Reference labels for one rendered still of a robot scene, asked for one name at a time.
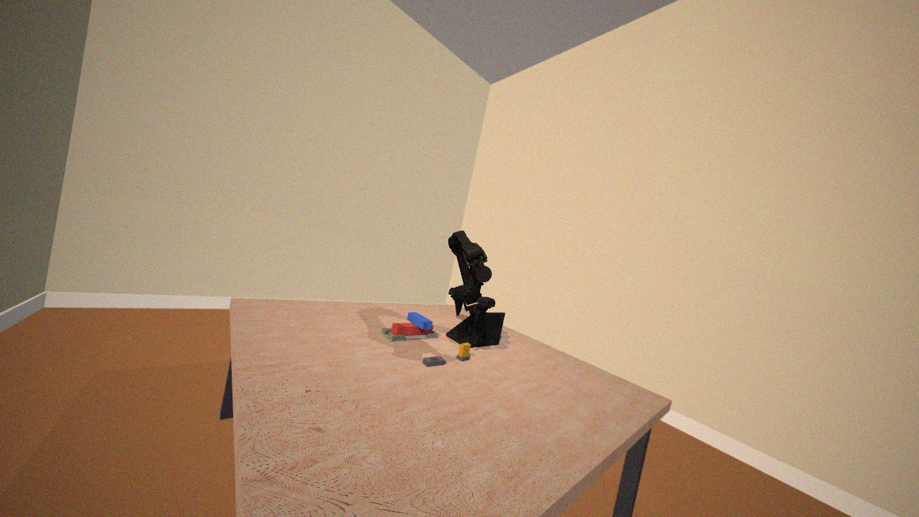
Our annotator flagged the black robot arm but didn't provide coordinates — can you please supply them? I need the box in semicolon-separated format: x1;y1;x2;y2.
448;231;492;315

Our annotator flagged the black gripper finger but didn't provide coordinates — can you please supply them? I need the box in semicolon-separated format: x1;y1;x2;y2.
475;305;491;323
451;296;464;315

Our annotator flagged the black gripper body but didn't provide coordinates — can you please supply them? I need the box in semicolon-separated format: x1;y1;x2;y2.
448;277;495;308

